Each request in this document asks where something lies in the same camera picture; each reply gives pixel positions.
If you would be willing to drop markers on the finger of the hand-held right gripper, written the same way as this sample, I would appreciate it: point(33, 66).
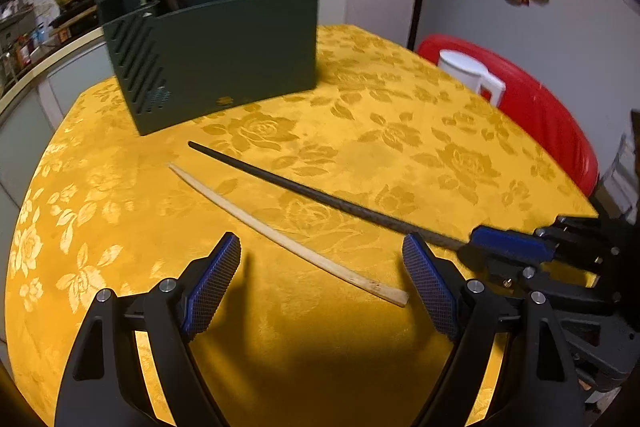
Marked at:
point(500, 268)
point(510, 243)

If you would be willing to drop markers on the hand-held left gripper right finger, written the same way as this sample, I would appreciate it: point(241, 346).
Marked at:
point(430, 287)

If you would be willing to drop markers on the dark green utensil holder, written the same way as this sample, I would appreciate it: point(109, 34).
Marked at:
point(225, 57)

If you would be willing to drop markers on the yellow floral tablecloth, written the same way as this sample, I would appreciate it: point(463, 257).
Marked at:
point(350, 142)

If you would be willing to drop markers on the red plastic stool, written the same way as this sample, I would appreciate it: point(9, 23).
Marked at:
point(540, 107)

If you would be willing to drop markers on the pale plastic bag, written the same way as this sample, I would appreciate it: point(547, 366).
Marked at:
point(620, 177)

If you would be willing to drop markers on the light bamboo chopstick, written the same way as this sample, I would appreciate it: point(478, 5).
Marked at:
point(280, 234)

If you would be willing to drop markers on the beige kitchen countertop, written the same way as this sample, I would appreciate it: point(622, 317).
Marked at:
point(45, 62)

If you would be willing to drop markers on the metal spice rack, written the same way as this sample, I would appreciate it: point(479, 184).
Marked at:
point(17, 37)

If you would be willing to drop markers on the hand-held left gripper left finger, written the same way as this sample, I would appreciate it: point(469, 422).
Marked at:
point(212, 287)

